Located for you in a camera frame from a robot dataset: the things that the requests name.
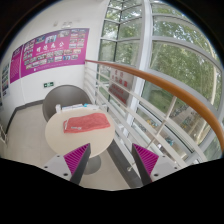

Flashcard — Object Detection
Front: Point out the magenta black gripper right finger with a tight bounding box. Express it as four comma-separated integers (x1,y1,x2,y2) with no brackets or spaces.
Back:
132,144,159,185

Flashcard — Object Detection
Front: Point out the small magenta wall poster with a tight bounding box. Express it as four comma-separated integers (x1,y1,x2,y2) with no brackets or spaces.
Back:
10,46,23,83

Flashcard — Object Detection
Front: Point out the green exit sign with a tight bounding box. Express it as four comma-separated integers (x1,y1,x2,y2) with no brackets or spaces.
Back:
43,82,54,88

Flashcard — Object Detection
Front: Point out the grey curved chair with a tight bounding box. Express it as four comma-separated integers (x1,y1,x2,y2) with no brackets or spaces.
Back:
42,85,91,121

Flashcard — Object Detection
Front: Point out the wooden handrail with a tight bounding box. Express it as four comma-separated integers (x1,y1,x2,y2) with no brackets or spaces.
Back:
86,59,224,152

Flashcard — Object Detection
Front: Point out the white metal railing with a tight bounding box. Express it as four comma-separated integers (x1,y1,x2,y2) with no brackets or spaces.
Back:
83,61,201,168

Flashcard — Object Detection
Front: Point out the large magenta wall poster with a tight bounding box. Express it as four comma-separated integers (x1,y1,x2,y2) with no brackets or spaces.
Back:
21,28,89,77

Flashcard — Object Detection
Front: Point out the white box on table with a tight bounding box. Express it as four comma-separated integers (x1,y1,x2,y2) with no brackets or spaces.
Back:
62,104,99,112

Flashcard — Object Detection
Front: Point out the red folded towel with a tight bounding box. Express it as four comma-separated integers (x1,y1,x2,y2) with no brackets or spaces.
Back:
63,113,110,133

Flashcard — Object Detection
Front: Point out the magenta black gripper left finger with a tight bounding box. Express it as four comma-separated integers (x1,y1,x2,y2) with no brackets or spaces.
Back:
64,144,91,185

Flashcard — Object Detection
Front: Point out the red sign on window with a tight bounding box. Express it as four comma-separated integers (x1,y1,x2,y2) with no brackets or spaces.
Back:
109,68,134,105

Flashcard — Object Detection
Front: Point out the round beige table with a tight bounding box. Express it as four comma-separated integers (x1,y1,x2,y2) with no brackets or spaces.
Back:
45,107,115,174

